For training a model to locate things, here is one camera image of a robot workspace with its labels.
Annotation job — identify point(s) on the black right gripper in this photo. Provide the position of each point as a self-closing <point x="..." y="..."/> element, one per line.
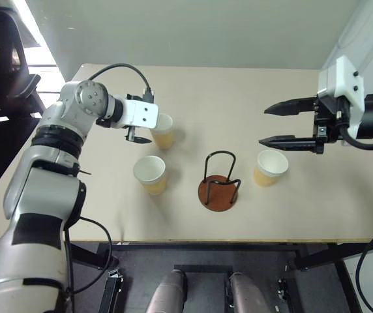
<point x="325" y="114"/>

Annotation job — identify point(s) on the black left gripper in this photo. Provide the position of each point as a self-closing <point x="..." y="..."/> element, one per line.
<point x="130" y="133"/>

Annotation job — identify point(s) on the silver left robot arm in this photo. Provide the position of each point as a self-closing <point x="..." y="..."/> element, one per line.
<point x="53" y="202"/>

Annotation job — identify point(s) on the yellow paper cup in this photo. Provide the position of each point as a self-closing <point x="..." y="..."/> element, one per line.
<point x="271" y="163"/>
<point x="164" y="137"/>
<point x="149" y="169"/>

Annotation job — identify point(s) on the dark rounded grey shape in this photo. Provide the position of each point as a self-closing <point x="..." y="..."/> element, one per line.
<point x="246" y="293"/>
<point x="168" y="293"/>

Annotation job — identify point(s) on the black office chair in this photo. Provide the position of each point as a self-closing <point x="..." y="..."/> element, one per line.
<point x="7" y="58"/>

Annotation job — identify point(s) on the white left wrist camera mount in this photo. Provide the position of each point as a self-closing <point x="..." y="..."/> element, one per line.
<point x="142" y="114"/>

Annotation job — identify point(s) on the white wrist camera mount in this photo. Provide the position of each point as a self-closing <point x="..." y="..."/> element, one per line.
<point x="344" y="78"/>
<point x="142" y="114"/>

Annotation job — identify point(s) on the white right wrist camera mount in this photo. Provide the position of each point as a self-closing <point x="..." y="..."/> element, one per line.
<point x="344" y="78"/>

